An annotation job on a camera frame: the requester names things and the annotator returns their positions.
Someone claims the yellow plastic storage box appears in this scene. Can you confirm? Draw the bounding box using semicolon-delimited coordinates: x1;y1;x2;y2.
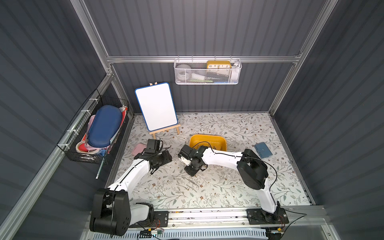
189;134;227;151

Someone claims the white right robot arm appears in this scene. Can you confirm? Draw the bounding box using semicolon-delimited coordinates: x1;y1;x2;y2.
178;145;279;214

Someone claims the blue oval case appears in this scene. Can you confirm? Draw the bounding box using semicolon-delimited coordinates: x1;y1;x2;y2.
87;105;123;148

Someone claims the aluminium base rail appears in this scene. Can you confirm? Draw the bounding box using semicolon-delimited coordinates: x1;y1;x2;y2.
86;206;328;229

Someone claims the yellow clock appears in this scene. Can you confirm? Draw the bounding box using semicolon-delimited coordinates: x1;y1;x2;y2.
207;60;232;69

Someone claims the white board with blue frame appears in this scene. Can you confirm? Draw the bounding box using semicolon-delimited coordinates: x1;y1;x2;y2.
135;83;179;132

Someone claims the wooden easel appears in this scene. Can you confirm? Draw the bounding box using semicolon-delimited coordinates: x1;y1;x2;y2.
150;82;181;139

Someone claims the white wire wall basket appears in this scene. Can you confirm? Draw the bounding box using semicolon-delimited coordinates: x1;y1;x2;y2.
174;59;243;85

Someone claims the pink phone case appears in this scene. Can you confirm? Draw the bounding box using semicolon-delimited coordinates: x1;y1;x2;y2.
132;143;147;157

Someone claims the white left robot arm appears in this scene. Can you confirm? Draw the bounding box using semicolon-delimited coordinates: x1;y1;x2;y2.
90;139;172;237

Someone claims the black wire side basket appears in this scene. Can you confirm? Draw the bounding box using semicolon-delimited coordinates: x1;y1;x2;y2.
58;91;130;165

